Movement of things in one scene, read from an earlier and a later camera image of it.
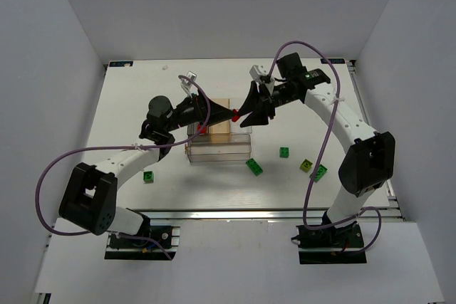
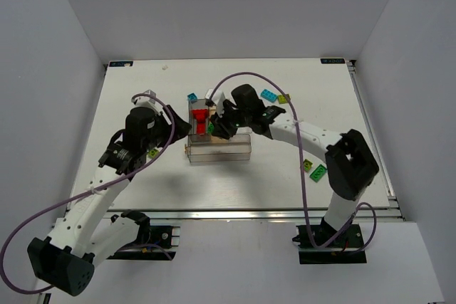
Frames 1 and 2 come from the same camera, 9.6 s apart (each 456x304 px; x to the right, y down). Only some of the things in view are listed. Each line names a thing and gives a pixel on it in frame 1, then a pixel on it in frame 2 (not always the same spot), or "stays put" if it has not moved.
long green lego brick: x=320 y=173 stays put
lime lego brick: x=306 y=166 stays put
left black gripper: x=199 y=107 → x=170 y=124
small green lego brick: x=283 y=152 → x=210 y=127
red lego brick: x=201 y=129 stays put
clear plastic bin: x=235 y=127 stays put
